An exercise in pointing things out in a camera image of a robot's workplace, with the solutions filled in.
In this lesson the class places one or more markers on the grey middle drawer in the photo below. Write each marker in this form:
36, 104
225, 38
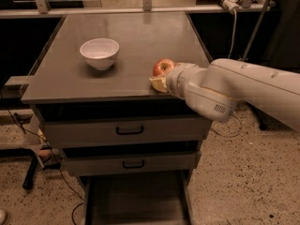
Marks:
142, 163

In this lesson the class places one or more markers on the grey drawer cabinet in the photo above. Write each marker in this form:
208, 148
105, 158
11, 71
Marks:
65, 88

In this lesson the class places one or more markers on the grey back rail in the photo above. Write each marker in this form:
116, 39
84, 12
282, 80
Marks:
58, 12

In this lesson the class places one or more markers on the dark cabinet at right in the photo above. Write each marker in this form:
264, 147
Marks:
283, 49

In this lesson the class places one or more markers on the white ceramic bowl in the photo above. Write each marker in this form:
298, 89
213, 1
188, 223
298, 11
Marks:
100, 53

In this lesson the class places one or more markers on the grey top drawer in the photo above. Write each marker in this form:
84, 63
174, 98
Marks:
117, 131

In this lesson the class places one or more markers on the metal diagonal rod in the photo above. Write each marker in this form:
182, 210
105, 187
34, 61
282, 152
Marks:
255, 29

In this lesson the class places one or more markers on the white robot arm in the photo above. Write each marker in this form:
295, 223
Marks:
213, 92

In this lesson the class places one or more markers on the grey drawer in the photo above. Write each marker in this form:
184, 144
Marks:
142, 163
148, 198
117, 131

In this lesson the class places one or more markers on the grey left side bracket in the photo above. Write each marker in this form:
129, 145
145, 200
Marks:
16, 86

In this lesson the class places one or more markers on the red apple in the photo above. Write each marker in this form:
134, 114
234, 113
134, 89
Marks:
162, 67

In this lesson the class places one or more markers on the black metal floor leg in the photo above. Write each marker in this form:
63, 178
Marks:
29, 178

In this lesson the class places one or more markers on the grey bottom drawer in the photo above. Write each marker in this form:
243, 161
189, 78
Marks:
148, 198

